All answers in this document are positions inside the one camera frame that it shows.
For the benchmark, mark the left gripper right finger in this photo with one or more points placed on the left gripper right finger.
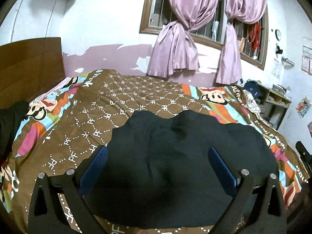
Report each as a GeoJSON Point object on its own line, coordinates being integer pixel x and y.
{"type": "Point", "coordinates": [268, 212]}

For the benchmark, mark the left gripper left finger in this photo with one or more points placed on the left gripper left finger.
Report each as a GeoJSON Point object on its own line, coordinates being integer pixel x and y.
{"type": "Point", "coordinates": [46, 214]}

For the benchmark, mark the large black jacket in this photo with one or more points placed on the large black jacket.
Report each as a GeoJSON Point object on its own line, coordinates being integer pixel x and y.
{"type": "Point", "coordinates": [158, 175]}

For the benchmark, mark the colourful cartoon monkey bedspread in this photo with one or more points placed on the colourful cartoon monkey bedspread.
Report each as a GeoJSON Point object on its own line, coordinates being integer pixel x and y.
{"type": "Point", "coordinates": [68, 124]}

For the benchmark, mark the wooden shelf unit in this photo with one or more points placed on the wooden shelf unit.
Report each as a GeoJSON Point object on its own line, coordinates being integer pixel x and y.
{"type": "Point", "coordinates": [273, 106]}

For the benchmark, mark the black garment by headboard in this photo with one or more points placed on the black garment by headboard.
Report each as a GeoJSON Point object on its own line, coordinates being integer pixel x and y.
{"type": "Point", "coordinates": [11, 119]}

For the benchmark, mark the wooden headboard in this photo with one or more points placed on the wooden headboard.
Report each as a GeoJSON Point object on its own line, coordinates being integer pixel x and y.
{"type": "Point", "coordinates": [30, 68]}

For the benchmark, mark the red hanging tassel ornament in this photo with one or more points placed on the red hanging tassel ornament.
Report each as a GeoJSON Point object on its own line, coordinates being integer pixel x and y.
{"type": "Point", "coordinates": [255, 36]}

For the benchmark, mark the left pink curtain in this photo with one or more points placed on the left pink curtain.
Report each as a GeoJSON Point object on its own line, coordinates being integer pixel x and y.
{"type": "Point", "coordinates": [175, 49]}

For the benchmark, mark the wooden framed barred window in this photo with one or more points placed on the wooden framed barred window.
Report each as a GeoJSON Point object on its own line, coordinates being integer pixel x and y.
{"type": "Point", "coordinates": [157, 14]}

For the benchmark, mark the wall posters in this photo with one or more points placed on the wall posters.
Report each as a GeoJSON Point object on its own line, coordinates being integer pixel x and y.
{"type": "Point", "coordinates": [306, 64]}

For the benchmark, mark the round wall clock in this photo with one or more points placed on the round wall clock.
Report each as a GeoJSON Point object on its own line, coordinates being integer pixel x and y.
{"type": "Point", "coordinates": [278, 34]}

